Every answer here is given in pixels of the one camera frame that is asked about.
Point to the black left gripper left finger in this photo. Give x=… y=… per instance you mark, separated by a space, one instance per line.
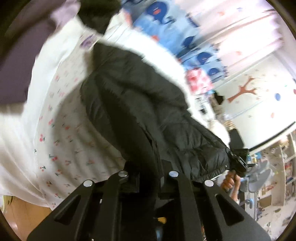
x=88 y=213

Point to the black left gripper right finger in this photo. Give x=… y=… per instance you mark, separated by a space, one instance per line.
x=205 y=212

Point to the black puffer jacket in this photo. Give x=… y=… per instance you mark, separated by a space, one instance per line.
x=123 y=94

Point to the person's right hand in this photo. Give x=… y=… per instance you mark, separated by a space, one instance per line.
x=231 y=182

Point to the grey standing fan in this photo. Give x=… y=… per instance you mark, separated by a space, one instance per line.
x=253 y=181

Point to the white cherry print bedsheet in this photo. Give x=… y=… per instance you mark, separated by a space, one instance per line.
x=48 y=145

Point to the pink red floral cloth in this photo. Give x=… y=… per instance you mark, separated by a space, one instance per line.
x=199 y=82

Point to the blue whale print curtain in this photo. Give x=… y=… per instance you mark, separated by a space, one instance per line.
x=179 y=33

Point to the purple garment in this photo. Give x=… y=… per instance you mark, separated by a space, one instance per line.
x=25 y=27

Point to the black garment on bed edge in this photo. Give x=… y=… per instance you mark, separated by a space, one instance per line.
x=96 y=14

